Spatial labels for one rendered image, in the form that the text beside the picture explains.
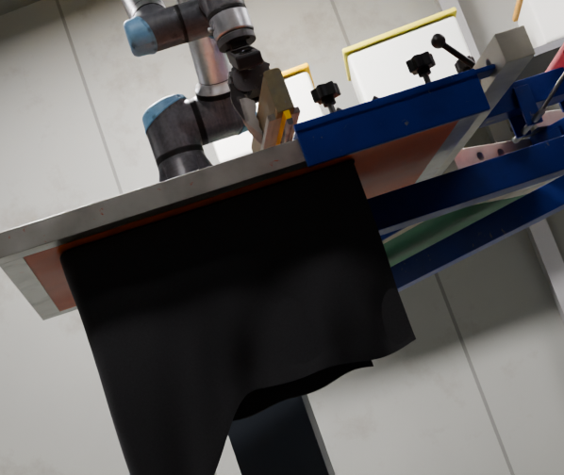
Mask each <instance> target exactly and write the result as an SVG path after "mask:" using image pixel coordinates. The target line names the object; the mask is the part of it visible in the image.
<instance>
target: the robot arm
mask: <svg viewBox="0 0 564 475"><path fill-rule="evenodd" d="M175 1H176V5H174V6H171V7H167V8H166V7H165V5H164V3H163V1H162V0H122V2H123V5H124V8H125V11H126V13H127V15H128V18H129V20H126V21H125V22H124V32H125V34H126V37H127V40H128V43H129V46H130V49H131V52H132V54H133V55H134V56H135V57H142V56H146V55H153V54H155V53H156V52H159V51H162V50H165V49H168V48H171V47H175V46H177V45H180V44H183V43H188V45H189V48H190V51H191V57H192V61H193V64H194V68H195V71H196V74H197V77H198V83H197V84H196V86H195V88H194V91H195V95H196V96H195V97H192V98H190V99H187V97H186V96H185V95H183V94H180V93H178V94H173V95H170V96H167V97H164V98H162V99H160V100H158V101H157V102H155V103H153V104H152V105H151V106H149V107H148V108H147V109H146V110H145V112H144V113H143V116H142V122H143V126H144V129H145V135H146V136H147V138H148V140H149V143H150V146H151V149H152V152H153V155H154V158H155V161H156V163H157V166H158V172H159V182H162V181H165V180H168V179H171V178H175V177H177V176H180V175H183V174H186V173H189V172H195V171H198V170H201V169H204V168H207V167H210V166H213V165H212V163H211V162H210V161H209V159H208V158H207V156H206V154H205V152H204V149H203V146H204V145H207V144H210V143H212V142H215V141H218V140H221V139H227V138H230V137H233V136H236V135H240V134H242V133H244V132H246V131H249V133H250V134H251V135H252V136H253V137H254V139H255V140H256V141H258V142H259V143H260V144H261V142H262V138H263V132H262V130H261V129H260V127H259V120H258V118H257V106H256V103H258V101H259V95H260V90H261V84H262V78H263V73H264V72H265V71H268V70H271V69H270V68H269V67H270V63H268V62H265V61H264V60H263V58H262V55H261V53H260V51H259V50H258V49H257V48H255V47H253V46H251V44H253V43H254V42H255V40H256V35H255V32H254V27H253V24H252V21H251V18H250V15H249V13H248V10H247V8H246V6H245V4H244V1H243V0H175Z"/></svg>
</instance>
